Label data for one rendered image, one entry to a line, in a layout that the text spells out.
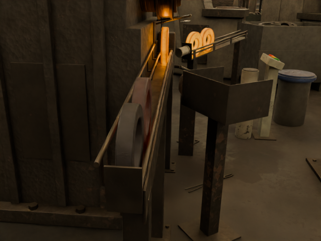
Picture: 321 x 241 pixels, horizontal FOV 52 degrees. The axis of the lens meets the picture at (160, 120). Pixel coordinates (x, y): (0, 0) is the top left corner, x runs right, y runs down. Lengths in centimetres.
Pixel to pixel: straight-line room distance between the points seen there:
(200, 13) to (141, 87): 362
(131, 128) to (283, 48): 336
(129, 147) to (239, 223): 110
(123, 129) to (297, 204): 138
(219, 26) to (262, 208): 297
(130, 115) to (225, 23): 375
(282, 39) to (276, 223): 254
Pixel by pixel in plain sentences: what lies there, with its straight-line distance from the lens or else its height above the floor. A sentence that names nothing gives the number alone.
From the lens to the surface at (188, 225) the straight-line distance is 157.
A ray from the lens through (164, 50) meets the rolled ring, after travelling 165.
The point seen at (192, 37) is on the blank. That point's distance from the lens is 217.
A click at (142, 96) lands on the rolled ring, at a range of 79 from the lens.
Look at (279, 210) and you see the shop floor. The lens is 179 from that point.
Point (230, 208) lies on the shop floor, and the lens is 173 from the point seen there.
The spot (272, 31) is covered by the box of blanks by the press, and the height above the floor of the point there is 68.
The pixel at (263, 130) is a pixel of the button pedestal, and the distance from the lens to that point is 260.
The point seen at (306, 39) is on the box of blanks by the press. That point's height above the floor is 60.
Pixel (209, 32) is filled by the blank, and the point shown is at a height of 77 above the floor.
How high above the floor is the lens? 97
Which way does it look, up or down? 20 degrees down
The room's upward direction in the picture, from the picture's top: 1 degrees clockwise
